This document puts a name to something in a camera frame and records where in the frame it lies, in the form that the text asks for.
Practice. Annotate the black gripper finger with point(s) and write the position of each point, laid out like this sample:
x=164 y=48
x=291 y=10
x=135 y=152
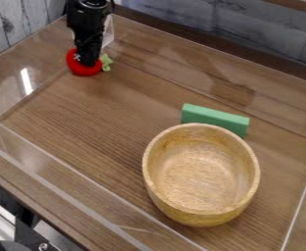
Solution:
x=82 y=51
x=94 y=48

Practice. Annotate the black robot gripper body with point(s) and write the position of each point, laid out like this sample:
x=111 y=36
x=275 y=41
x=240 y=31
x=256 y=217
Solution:
x=85 y=18

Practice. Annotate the red plush strawberry fruit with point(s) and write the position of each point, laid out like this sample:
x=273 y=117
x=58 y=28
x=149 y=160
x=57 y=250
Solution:
x=78 y=69

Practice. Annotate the green foam block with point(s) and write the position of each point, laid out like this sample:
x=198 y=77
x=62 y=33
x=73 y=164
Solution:
x=198 y=114

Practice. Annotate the wooden oval bowl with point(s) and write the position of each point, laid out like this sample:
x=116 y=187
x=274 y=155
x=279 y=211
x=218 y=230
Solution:
x=202 y=174

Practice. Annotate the clear acrylic tray enclosure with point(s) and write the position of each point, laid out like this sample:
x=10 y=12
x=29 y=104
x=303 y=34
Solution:
x=73 y=133

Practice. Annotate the black equipment with cable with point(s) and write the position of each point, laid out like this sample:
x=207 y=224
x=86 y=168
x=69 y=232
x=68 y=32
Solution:
x=17 y=237

